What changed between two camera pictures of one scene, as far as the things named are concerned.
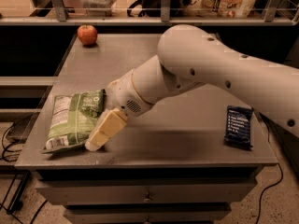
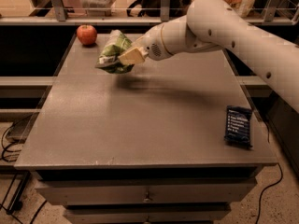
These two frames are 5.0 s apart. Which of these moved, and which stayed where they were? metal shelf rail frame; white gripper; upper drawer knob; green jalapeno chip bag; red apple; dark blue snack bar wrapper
Moved: green jalapeno chip bag; white gripper
Stayed: dark blue snack bar wrapper; red apple; metal shelf rail frame; upper drawer knob
